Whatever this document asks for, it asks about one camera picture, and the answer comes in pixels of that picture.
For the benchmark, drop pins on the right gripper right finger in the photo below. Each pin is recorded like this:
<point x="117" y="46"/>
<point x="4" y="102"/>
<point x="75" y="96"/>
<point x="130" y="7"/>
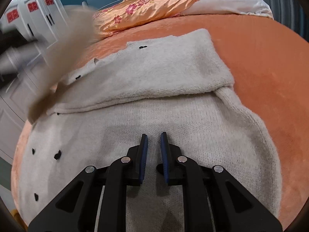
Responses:
<point x="213" y="200"/>

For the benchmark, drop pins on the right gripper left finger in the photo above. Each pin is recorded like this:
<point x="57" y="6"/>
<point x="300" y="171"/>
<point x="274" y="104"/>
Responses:
<point x="95" y="200"/>

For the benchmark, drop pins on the cream sweater with black hearts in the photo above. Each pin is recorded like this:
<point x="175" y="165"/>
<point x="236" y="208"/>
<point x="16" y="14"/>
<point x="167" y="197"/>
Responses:
<point x="173" y="84"/>

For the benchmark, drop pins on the orange plush bed blanket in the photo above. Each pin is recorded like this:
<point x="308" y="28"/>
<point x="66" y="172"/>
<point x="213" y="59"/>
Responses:
<point x="269" y="64"/>

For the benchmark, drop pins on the white panelled wardrobe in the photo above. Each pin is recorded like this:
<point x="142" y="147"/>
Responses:
<point x="33" y="18"/>

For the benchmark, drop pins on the white rolled duvet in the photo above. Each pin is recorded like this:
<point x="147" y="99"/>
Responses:
<point x="239" y="7"/>

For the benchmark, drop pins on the orange floral satin pillow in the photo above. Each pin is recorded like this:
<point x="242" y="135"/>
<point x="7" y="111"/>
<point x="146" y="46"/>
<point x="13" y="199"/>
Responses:
<point x="133" y="13"/>

